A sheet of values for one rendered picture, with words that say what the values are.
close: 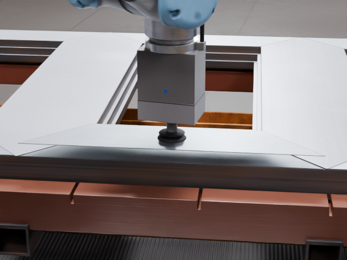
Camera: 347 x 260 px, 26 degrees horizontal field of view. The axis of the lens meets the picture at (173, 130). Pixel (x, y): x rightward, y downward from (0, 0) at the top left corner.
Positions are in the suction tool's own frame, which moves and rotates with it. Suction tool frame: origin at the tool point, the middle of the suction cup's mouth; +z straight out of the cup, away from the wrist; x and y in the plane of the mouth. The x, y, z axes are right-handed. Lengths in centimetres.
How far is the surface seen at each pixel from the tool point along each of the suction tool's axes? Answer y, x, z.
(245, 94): 40, -281, 87
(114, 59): 24.8, -43.2, 0.7
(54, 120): 21.8, -6.6, 0.7
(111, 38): 32, -60, 1
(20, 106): 30.3, -11.2, 0.7
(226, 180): -9.0, 3.0, 3.2
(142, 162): 3.0, 5.1, 0.9
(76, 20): 196, -419, 87
